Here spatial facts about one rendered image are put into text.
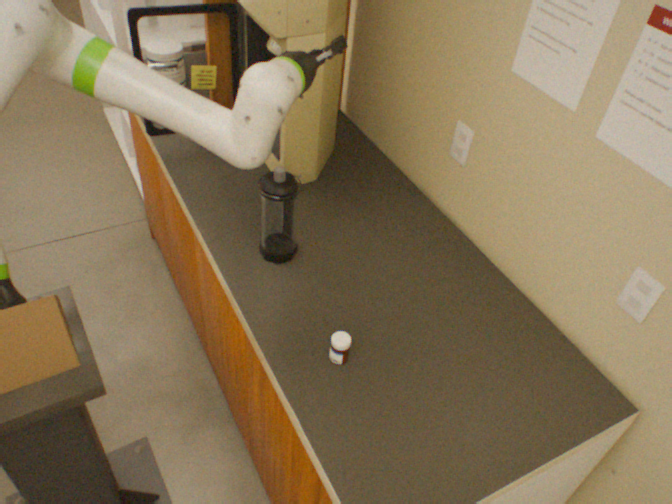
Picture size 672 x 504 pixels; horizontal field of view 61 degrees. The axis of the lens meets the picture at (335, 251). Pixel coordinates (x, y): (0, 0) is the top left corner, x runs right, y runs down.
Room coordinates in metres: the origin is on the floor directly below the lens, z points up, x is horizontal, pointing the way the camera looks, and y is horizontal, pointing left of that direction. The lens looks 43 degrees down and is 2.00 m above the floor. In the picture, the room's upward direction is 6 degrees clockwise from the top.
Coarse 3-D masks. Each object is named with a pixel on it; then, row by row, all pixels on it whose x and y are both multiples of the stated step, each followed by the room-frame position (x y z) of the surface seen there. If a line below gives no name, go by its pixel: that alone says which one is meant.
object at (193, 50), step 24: (144, 24) 1.54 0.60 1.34; (168, 24) 1.56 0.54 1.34; (192, 24) 1.59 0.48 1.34; (216, 24) 1.62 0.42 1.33; (144, 48) 1.53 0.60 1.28; (168, 48) 1.56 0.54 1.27; (192, 48) 1.59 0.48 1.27; (216, 48) 1.62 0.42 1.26; (168, 72) 1.56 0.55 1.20; (192, 72) 1.59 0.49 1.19; (216, 72) 1.62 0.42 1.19; (216, 96) 1.62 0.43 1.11
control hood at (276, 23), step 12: (240, 0) 1.35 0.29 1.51; (252, 0) 1.35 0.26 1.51; (264, 0) 1.37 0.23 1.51; (276, 0) 1.38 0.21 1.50; (252, 12) 1.35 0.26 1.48; (264, 12) 1.36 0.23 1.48; (276, 12) 1.38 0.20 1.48; (264, 24) 1.36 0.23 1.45; (276, 24) 1.38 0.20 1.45; (276, 36) 1.38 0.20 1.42
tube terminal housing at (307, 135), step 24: (288, 0) 1.40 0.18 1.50; (312, 0) 1.43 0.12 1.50; (336, 0) 1.53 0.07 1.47; (288, 24) 1.40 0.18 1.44; (312, 24) 1.43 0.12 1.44; (336, 24) 1.55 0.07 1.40; (288, 48) 1.40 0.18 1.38; (312, 48) 1.44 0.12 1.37; (336, 72) 1.59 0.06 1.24; (312, 96) 1.44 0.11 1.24; (336, 96) 1.62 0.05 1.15; (288, 120) 1.40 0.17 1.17; (312, 120) 1.44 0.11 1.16; (288, 144) 1.40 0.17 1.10; (312, 144) 1.44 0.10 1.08; (288, 168) 1.40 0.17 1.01; (312, 168) 1.45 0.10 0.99
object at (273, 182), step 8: (280, 168) 1.12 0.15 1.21; (264, 176) 1.12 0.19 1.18; (272, 176) 1.12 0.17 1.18; (280, 176) 1.10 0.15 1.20; (288, 176) 1.13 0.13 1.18; (264, 184) 1.09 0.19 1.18; (272, 184) 1.09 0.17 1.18; (280, 184) 1.09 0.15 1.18; (288, 184) 1.10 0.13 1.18; (296, 184) 1.11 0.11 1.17; (272, 192) 1.07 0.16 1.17; (280, 192) 1.07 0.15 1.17; (288, 192) 1.08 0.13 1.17
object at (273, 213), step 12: (264, 192) 1.07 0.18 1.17; (264, 204) 1.08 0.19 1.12; (276, 204) 1.07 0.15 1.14; (288, 204) 1.08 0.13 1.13; (264, 216) 1.08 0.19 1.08; (276, 216) 1.07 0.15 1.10; (288, 216) 1.08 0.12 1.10; (264, 228) 1.08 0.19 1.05; (276, 228) 1.07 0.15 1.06; (288, 228) 1.08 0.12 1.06; (264, 240) 1.08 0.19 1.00; (276, 240) 1.07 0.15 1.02; (288, 240) 1.08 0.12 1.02; (276, 252) 1.07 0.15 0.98; (288, 252) 1.08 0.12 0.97
